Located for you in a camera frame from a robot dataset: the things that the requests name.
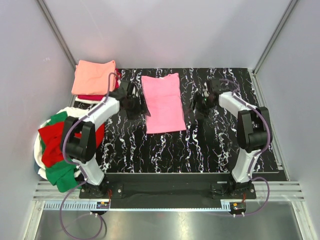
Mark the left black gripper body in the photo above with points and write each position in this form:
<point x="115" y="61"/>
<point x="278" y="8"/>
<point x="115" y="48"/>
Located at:
<point x="134" y="108"/>

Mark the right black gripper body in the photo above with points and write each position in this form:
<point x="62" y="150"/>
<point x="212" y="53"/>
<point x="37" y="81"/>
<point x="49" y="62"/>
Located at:
<point x="203" y="104"/>

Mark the pink t shirt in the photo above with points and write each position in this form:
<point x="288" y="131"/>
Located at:
<point x="163" y="100"/>

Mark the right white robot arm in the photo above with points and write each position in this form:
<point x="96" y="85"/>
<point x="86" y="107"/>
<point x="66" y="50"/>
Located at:
<point x="253" y="128"/>

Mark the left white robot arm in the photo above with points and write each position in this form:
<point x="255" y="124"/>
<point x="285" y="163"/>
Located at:
<point x="78" y="142"/>

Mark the folded magenta t shirt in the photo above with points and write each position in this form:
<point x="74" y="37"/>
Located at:
<point x="112" y="85"/>

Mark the folded peach t shirt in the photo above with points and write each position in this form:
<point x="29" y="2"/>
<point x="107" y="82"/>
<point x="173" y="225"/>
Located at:
<point x="90" y="77"/>

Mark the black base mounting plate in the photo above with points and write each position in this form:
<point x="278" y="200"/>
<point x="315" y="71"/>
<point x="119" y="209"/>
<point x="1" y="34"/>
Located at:
<point x="213" y="185"/>

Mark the red t shirt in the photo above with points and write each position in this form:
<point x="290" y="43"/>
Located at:
<point x="51" y="136"/>

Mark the green t shirt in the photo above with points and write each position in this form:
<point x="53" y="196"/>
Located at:
<point x="62" y="174"/>

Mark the aluminium rail profile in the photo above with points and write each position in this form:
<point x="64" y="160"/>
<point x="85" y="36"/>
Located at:
<point x="289" y="191"/>

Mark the right aluminium frame post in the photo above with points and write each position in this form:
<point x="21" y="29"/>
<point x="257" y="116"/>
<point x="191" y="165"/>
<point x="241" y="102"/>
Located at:
<point x="276" y="33"/>

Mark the slotted cable duct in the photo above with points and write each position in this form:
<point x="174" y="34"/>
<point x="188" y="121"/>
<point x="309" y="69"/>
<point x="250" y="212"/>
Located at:
<point x="91" y="205"/>

